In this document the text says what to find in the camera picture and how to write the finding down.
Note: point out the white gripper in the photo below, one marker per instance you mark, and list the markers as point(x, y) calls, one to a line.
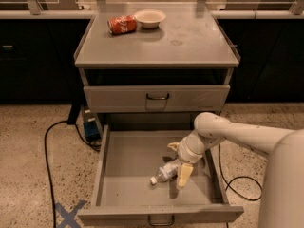
point(186, 155)

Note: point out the clear plastic water bottle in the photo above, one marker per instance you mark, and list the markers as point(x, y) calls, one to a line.
point(166, 172)

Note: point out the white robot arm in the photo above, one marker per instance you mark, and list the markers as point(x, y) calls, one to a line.
point(282, 201)

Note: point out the open grey middle drawer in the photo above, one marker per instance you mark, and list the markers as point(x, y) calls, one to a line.
point(123, 194)

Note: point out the grey drawer cabinet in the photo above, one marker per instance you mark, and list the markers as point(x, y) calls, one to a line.
point(188, 48)

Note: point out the closed grey top drawer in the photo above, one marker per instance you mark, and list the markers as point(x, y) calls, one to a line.
point(155, 98)

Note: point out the blue power box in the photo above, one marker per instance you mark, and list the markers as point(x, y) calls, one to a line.
point(89, 125)

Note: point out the blue tape cross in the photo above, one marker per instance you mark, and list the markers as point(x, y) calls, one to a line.
point(68, 217)

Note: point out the white paper bowl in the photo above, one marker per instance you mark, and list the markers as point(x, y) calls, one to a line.
point(149, 18)

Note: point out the dark lab bench cabinets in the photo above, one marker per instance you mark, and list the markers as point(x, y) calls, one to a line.
point(37, 60)

